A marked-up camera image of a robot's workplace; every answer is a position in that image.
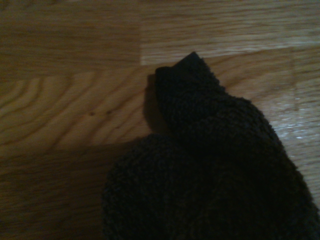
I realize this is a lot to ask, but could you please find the dark terry cloth towel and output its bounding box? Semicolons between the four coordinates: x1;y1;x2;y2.
100;51;320;240

